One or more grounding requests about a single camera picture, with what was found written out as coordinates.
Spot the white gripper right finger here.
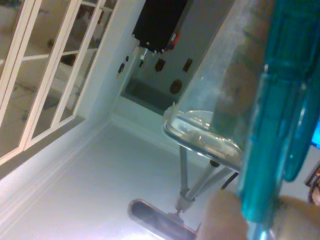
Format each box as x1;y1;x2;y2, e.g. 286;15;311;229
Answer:
272;194;320;240

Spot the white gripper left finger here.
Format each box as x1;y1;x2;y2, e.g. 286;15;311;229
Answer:
198;191;250;240

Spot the teal ballpoint pen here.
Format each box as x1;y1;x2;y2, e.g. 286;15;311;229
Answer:
234;0;320;240

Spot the silver tripod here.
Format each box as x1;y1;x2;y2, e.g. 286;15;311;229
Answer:
174;146;241;218

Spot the dark oval webcam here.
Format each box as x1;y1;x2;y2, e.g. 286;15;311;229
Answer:
127;198;201;240

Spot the blue lit screen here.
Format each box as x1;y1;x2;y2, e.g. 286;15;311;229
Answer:
311;119;320;149

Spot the clear plastic container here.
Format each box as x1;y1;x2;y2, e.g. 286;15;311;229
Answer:
163;0;273;173

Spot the black rectangular box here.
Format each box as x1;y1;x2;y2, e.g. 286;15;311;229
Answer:
131;0;189;54

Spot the white framed glass door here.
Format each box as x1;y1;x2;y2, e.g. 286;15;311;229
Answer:
0;0;121;166

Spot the black webcam cable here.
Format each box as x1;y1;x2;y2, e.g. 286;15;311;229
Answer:
221;172;240;190

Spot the brown wall ornament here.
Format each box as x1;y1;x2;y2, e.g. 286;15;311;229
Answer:
169;79;183;95
182;58;194;73
154;58;166;74

